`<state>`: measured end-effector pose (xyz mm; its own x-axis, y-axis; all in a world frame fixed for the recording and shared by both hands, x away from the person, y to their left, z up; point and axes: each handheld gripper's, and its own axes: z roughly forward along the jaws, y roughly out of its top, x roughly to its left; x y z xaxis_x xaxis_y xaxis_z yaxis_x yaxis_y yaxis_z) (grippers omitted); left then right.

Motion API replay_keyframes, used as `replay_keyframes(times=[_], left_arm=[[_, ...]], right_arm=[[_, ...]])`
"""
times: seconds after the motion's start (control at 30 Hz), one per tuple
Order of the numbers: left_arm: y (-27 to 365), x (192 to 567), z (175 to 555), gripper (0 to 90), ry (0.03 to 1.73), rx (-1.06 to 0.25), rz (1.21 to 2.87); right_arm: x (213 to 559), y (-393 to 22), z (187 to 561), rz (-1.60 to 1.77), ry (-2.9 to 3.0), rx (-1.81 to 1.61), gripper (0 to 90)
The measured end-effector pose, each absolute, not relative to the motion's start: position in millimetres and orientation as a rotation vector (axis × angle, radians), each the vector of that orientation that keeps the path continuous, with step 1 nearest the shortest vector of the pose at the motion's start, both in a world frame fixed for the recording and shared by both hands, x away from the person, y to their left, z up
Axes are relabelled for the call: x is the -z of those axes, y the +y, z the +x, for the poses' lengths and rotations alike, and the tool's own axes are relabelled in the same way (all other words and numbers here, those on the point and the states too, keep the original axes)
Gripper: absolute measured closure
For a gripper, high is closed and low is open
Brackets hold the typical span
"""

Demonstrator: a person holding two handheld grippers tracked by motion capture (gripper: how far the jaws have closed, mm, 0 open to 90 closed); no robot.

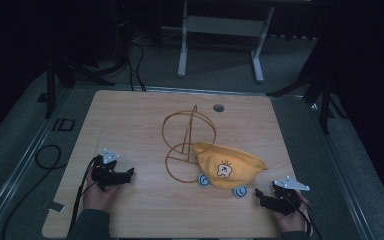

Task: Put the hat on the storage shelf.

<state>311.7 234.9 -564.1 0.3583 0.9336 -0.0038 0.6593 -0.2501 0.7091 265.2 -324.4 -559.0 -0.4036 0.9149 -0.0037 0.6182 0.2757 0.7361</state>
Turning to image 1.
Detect black looped floor cable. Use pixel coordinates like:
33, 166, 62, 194
0, 144, 63, 240

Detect black floor cables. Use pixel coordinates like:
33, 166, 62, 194
125, 41, 148, 93

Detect white metal desk frame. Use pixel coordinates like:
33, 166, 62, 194
177, 0, 276, 84

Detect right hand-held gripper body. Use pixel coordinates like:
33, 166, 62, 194
263, 175, 311, 216

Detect person's right hand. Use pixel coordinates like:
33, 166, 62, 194
273, 192, 314, 234

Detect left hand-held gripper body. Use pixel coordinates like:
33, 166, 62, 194
91, 148, 123, 193

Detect person's left hand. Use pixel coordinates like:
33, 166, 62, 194
82, 173, 123, 214

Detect black tripod stand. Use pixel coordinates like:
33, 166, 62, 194
44, 46, 116, 120
266, 29, 348, 135

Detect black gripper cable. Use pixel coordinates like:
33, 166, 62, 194
296, 195, 324, 240
68, 156, 98, 236

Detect gold wire hat stand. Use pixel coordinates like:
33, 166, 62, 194
161, 104, 217, 184

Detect yellow hat with cartoon print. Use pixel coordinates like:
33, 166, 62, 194
193, 142, 269, 198

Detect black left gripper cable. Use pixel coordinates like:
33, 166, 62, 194
68, 156, 98, 236

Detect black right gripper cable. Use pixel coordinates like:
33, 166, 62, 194
296, 195, 324, 240

